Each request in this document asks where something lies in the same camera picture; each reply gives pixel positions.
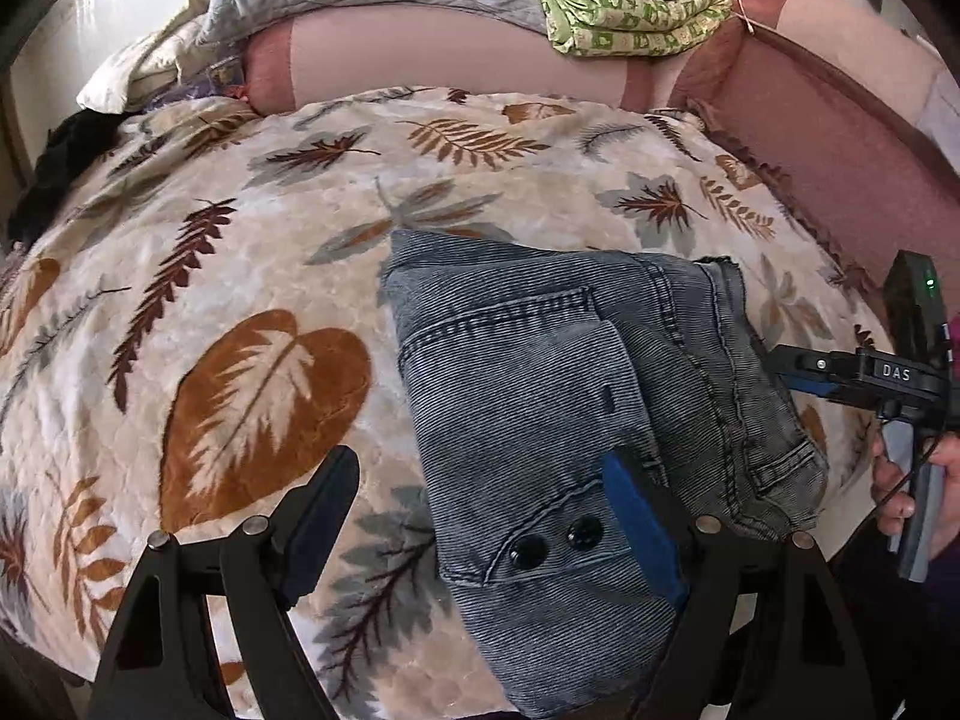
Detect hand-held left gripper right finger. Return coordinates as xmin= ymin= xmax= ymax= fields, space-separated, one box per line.
xmin=600 ymin=450 xmax=875 ymax=720

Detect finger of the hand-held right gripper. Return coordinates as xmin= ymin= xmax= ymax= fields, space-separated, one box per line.
xmin=766 ymin=343 xmax=875 ymax=400

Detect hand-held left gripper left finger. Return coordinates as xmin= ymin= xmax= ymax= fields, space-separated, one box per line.
xmin=90 ymin=444 xmax=363 ymax=720

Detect blue denim pants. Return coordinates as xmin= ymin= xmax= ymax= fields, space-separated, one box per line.
xmin=379 ymin=229 xmax=830 ymax=720

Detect person's right hand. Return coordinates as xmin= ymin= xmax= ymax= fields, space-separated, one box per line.
xmin=870 ymin=436 xmax=960 ymax=563

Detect leaf print blanket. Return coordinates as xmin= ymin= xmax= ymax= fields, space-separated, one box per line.
xmin=0 ymin=86 xmax=901 ymax=720

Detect black cloth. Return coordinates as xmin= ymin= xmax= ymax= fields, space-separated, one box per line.
xmin=6 ymin=109 xmax=142 ymax=250

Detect purple patterned cloth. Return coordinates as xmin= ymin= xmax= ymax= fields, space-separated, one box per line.
xmin=180 ymin=52 xmax=252 ymax=102

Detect black cable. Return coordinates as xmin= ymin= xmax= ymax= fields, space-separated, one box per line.
xmin=868 ymin=420 xmax=960 ymax=524

